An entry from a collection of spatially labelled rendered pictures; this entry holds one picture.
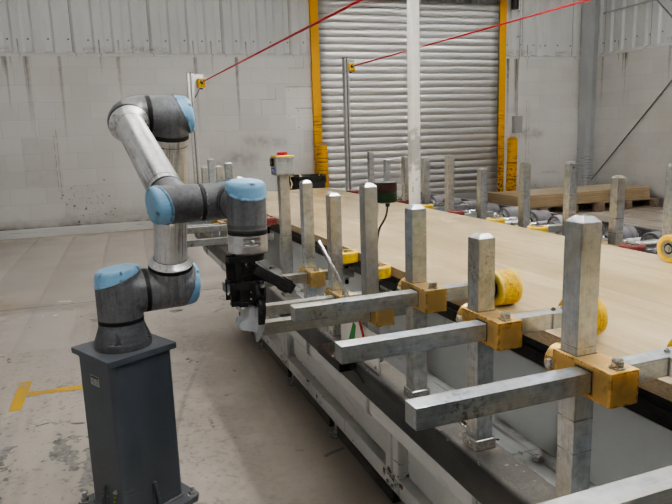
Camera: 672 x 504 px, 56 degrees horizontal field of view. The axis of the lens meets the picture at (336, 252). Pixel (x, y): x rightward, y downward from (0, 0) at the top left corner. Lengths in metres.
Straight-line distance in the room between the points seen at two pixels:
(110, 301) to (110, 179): 7.29
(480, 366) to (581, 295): 0.32
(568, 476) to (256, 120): 8.82
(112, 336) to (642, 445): 1.61
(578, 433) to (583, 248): 0.28
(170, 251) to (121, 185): 7.30
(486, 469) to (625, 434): 0.25
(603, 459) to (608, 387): 0.42
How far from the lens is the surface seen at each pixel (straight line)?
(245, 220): 1.41
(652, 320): 1.44
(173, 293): 2.22
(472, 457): 1.25
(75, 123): 9.44
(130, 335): 2.22
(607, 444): 1.32
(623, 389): 0.95
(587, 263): 0.95
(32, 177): 9.52
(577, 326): 0.96
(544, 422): 1.45
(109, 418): 2.27
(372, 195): 1.57
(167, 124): 2.01
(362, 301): 1.29
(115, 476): 2.36
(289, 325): 1.52
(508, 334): 1.12
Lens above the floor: 1.30
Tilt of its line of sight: 11 degrees down
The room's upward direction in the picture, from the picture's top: 2 degrees counter-clockwise
